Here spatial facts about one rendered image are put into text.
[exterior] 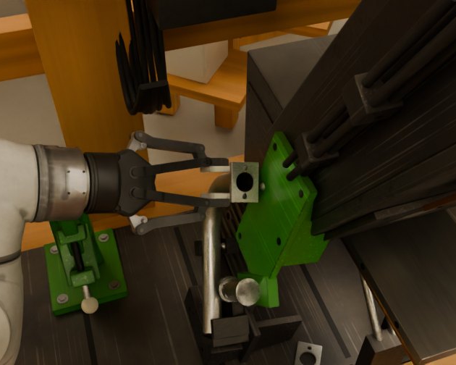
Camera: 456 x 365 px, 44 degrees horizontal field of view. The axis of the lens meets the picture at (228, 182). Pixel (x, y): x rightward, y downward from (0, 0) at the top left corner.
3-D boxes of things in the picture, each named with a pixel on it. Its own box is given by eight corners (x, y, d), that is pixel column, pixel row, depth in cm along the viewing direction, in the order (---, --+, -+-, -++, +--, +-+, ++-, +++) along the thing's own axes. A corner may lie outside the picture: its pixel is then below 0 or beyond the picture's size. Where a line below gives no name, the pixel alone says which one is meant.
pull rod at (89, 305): (100, 313, 94) (95, 295, 90) (84, 319, 94) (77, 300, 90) (95, 287, 98) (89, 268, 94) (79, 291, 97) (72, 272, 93)
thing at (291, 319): (287, 357, 96) (306, 327, 90) (238, 366, 92) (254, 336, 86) (245, 256, 110) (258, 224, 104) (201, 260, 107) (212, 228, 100)
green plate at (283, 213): (309, 290, 84) (367, 188, 70) (259, 297, 81) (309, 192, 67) (281, 231, 91) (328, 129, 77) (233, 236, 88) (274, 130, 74)
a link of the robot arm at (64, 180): (40, 140, 62) (93, 142, 65) (24, 146, 70) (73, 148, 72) (40, 224, 61) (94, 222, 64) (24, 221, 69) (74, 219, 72)
